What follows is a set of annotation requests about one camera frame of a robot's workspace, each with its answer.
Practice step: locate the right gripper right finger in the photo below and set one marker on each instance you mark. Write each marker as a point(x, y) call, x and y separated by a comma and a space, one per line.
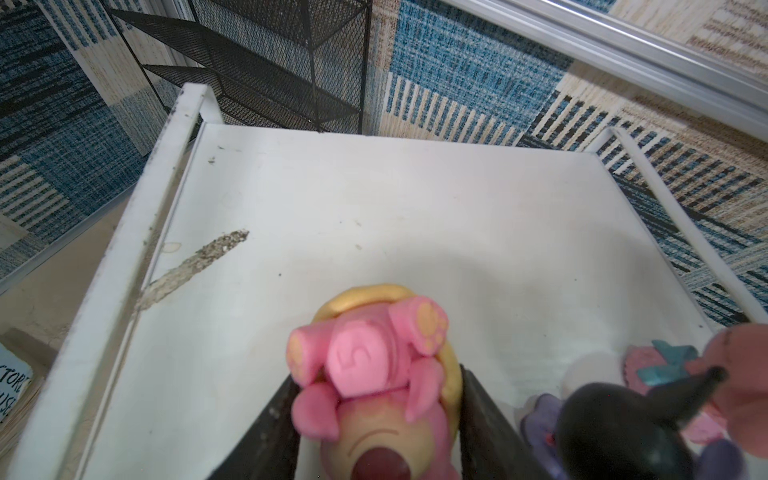
point(490, 447)

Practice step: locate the white two-tier shelf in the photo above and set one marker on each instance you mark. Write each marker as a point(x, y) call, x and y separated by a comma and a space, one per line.
point(281, 304)

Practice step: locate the pink round figure toy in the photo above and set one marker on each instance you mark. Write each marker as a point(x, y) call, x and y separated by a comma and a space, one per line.
point(738, 407)

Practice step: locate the pink bear donut toy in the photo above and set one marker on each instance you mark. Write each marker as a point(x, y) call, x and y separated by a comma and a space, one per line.
point(380, 385)

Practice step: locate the black white kuromi figure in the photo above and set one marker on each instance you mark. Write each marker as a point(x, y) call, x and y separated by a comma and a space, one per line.
point(608, 431)

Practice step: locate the treehouse book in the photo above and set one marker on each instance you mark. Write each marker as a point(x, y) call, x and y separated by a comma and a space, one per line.
point(15, 376)

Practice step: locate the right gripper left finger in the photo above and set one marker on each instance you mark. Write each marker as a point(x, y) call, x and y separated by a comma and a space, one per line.
point(269, 448)

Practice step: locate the black wire rack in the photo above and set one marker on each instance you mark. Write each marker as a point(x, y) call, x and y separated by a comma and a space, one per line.
point(298, 65)

